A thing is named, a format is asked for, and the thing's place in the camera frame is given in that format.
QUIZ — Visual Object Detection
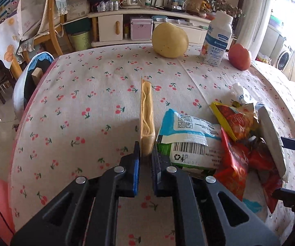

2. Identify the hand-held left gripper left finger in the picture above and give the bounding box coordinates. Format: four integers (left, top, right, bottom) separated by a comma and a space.
10, 141, 141, 246

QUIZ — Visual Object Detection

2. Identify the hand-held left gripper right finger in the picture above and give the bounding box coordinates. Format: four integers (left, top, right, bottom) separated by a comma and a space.
151, 147, 281, 246

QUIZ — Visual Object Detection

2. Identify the grey milk carton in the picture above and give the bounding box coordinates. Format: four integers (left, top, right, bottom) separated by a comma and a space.
257, 105, 289, 180

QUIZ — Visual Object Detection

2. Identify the beige packet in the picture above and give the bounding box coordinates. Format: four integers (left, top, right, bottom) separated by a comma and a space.
138, 78, 155, 157

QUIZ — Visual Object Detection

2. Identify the white blue plastic packet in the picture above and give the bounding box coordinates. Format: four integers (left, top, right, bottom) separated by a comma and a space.
156, 108, 225, 173

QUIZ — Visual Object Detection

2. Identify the yellow red snack wrapper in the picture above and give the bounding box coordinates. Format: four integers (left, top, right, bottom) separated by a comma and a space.
210, 101, 259, 142

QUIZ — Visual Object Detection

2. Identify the grey washing machine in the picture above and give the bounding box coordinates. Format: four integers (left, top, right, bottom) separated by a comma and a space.
276, 42, 295, 72

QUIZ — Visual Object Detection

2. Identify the cherry print tablecloth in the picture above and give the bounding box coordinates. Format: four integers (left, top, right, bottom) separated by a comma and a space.
9, 42, 295, 246

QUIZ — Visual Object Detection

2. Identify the red apple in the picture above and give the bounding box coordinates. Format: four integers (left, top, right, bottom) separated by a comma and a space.
228, 43, 252, 71

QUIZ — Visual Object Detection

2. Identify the white bottle blue label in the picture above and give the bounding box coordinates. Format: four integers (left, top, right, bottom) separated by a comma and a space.
199, 11, 233, 67

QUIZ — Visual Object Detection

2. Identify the yellow pear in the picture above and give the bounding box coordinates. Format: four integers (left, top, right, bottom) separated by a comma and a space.
151, 22, 189, 58

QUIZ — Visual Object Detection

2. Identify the blue white bag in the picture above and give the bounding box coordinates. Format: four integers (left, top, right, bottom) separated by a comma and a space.
12, 52, 55, 117

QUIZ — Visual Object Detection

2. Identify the green plastic bin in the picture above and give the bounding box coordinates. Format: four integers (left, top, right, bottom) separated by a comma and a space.
69, 31, 91, 52

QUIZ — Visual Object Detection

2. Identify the pink storage box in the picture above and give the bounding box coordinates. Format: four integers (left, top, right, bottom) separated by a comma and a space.
129, 17, 153, 41

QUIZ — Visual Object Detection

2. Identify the cream television cabinet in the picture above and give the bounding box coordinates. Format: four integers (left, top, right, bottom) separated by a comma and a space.
87, 6, 237, 48

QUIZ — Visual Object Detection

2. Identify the dried flower arrangement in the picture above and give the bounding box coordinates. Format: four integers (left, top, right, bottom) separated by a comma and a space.
209, 0, 243, 18

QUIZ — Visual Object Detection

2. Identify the black router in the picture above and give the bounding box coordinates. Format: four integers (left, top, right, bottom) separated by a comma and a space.
153, 0, 186, 12

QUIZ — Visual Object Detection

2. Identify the row of small silver bottles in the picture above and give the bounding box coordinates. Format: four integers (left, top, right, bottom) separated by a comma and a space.
97, 0, 120, 12

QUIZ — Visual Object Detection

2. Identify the golden ornament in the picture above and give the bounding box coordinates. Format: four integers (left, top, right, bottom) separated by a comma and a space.
186, 0, 209, 16

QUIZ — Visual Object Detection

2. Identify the white printed sack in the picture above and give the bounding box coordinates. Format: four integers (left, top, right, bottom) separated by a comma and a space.
66, 0, 90, 21

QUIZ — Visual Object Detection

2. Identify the orange print table cover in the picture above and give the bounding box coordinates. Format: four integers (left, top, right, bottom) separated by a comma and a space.
0, 10, 22, 69

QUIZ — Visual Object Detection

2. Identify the white printed cover cloth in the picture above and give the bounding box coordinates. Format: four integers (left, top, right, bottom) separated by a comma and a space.
17, 0, 54, 40

